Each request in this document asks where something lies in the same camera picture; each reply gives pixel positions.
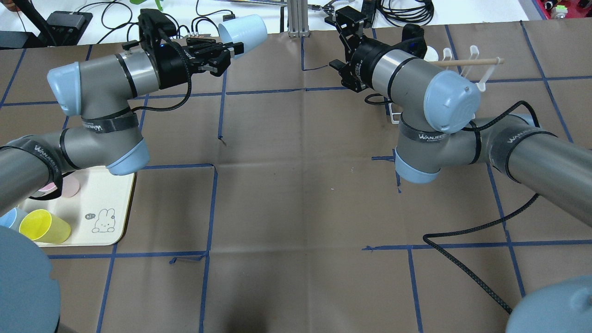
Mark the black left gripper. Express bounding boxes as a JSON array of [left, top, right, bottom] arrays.
[[150, 38, 245, 89]]

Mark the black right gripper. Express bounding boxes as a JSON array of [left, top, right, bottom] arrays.
[[340, 37, 391, 93]]

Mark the light blue cup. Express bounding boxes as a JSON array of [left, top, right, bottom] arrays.
[[0, 207, 28, 232], [218, 14, 268, 59]]

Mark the white plastic cup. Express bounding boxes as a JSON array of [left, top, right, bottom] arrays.
[[423, 46, 439, 62]]

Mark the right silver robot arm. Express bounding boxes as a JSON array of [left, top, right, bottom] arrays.
[[330, 35, 592, 225]]

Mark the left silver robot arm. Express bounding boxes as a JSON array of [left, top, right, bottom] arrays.
[[1, 38, 245, 214]]

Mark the pink plastic cup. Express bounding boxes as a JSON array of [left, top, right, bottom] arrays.
[[38, 176, 81, 198]]

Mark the yellow plastic cup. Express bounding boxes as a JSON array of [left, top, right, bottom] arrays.
[[19, 209, 72, 244]]

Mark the light blue cup front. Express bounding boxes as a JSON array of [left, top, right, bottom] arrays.
[[0, 207, 28, 232]]

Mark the beige plastic tray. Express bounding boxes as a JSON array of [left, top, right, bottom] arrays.
[[18, 166, 136, 247]]

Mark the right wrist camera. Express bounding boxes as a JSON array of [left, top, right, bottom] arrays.
[[324, 6, 367, 44]]

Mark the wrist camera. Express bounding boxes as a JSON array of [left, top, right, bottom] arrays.
[[138, 8, 176, 51], [324, 6, 367, 44]]

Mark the coiled black cable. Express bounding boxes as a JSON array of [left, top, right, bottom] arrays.
[[377, 0, 435, 27]]

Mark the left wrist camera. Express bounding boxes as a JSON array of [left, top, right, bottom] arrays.
[[138, 8, 176, 51]]

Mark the white wire cup rack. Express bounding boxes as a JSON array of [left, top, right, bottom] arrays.
[[377, 45, 506, 134]]

